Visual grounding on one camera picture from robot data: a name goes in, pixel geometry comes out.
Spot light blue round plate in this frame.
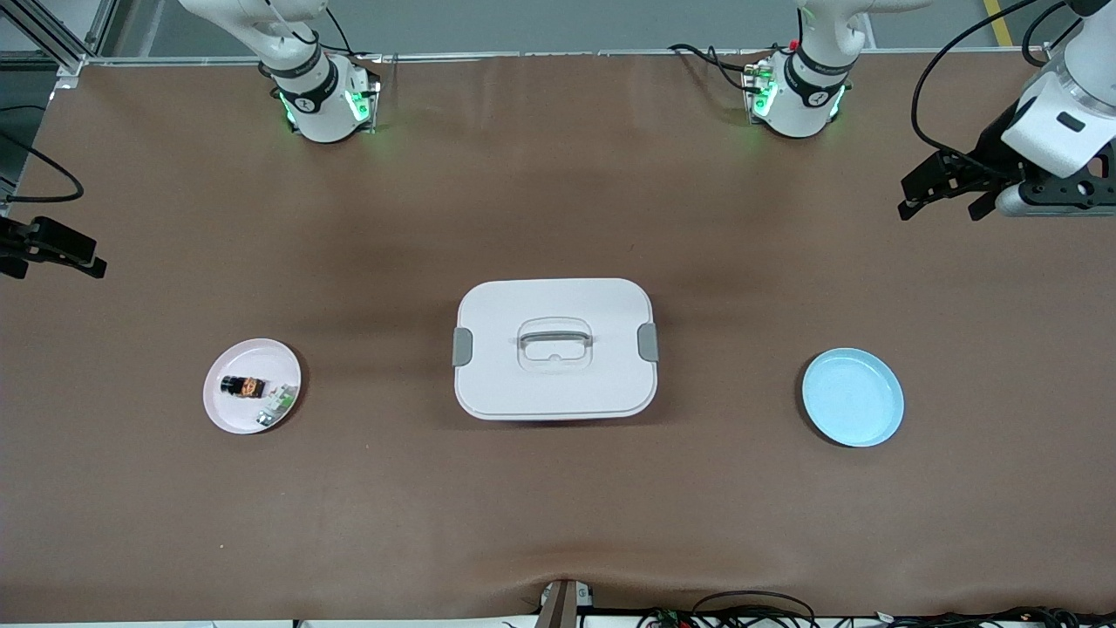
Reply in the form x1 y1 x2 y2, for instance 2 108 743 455
802 347 905 448

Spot pink round plate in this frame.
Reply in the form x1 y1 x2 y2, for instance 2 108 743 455
202 338 303 435

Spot white lidded storage box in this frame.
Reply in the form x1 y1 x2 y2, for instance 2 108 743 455
453 278 660 422

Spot brown table mat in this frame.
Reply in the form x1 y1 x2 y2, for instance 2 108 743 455
0 51 1116 625

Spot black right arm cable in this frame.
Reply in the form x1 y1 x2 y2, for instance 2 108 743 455
0 106 85 203

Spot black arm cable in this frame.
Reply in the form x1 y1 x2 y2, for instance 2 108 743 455
0 106 85 203
911 0 1082 175

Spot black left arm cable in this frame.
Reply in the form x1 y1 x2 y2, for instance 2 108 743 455
911 0 1082 175

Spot aluminium frame struts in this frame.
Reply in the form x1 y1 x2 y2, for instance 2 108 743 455
0 0 119 78

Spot black base cable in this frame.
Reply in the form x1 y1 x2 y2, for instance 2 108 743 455
323 7 384 64
669 42 786 88

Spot white green push-button switch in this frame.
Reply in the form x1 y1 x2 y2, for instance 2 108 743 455
256 384 297 428

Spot grey lid handle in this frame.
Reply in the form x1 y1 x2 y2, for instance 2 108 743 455
518 324 593 352

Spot black cable tangle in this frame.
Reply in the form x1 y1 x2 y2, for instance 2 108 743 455
889 606 1116 628

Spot black cable loop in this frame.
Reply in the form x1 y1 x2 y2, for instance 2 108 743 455
693 591 816 627

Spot brown camera stand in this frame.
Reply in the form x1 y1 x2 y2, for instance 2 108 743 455
536 578 594 628

